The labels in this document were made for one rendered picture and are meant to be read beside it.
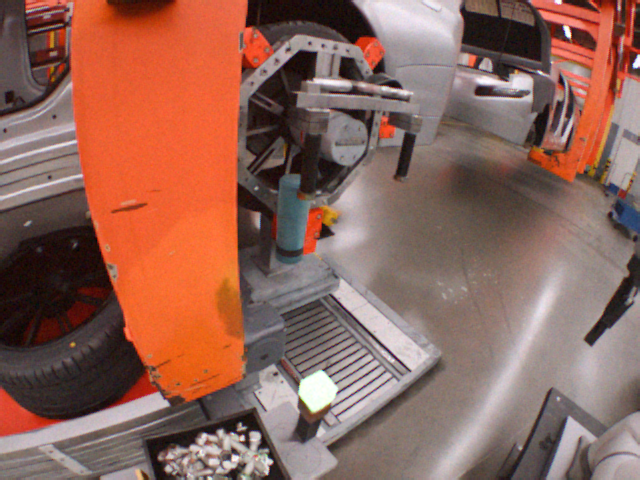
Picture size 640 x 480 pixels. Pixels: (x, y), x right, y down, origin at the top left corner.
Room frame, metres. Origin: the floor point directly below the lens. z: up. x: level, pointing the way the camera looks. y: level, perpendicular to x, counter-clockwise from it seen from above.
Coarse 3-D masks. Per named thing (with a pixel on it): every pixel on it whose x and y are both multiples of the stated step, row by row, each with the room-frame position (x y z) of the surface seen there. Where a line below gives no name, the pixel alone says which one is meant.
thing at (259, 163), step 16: (304, 80) 0.98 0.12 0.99; (256, 96) 0.89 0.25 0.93; (288, 96) 0.94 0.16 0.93; (272, 112) 0.91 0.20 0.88; (352, 112) 1.13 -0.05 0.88; (256, 128) 0.88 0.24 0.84; (272, 128) 0.91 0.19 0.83; (288, 128) 1.00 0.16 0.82; (272, 144) 0.91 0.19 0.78; (288, 144) 0.97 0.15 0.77; (256, 160) 0.88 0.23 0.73; (288, 160) 0.96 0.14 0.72; (320, 160) 1.13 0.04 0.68; (256, 176) 1.00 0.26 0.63; (272, 176) 1.06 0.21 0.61; (320, 176) 1.05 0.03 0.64; (272, 192) 0.90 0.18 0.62
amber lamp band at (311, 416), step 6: (300, 396) 0.23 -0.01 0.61; (300, 402) 0.22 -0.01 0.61; (330, 402) 0.22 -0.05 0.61; (300, 408) 0.21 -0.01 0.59; (306, 408) 0.21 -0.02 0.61; (324, 408) 0.21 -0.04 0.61; (306, 414) 0.20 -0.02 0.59; (312, 414) 0.20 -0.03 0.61; (318, 414) 0.20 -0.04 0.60; (324, 414) 0.21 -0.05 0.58; (312, 420) 0.20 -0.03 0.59
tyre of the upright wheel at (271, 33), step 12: (276, 24) 0.89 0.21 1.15; (288, 24) 0.90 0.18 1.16; (300, 24) 0.93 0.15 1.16; (312, 24) 0.96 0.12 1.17; (264, 36) 0.85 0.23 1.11; (276, 36) 0.87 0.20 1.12; (312, 36) 0.95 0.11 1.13; (324, 36) 0.98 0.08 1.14; (336, 36) 1.01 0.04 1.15; (360, 120) 1.13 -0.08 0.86; (240, 192) 0.82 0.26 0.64; (240, 204) 0.83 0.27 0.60; (252, 204) 0.85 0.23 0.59; (264, 204) 0.88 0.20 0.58
